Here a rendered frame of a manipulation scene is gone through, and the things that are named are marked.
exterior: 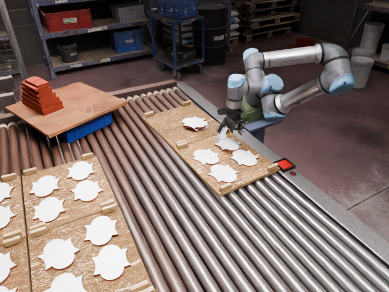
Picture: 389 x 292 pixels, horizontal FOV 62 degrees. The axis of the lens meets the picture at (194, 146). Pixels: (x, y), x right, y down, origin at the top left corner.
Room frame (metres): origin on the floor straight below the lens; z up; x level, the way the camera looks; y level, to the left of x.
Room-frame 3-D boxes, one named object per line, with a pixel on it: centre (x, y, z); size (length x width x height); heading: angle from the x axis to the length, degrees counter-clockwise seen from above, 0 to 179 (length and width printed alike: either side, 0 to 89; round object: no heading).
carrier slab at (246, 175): (1.32, -0.15, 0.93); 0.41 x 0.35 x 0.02; 30
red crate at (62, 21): (5.33, 1.94, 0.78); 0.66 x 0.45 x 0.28; 119
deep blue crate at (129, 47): (5.79, 1.15, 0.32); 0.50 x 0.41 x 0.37; 116
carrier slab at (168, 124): (1.68, 0.06, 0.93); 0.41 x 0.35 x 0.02; 31
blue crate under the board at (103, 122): (1.71, 0.70, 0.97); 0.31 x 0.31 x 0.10; 49
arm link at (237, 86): (1.41, -0.20, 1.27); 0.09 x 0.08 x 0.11; 99
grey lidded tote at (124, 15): (5.78, 1.07, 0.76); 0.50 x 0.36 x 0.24; 125
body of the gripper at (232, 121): (1.41, -0.20, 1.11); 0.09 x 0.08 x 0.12; 30
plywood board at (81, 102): (1.75, 0.75, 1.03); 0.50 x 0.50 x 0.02; 49
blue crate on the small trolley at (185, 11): (5.01, 0.20, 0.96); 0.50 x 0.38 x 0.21; 44
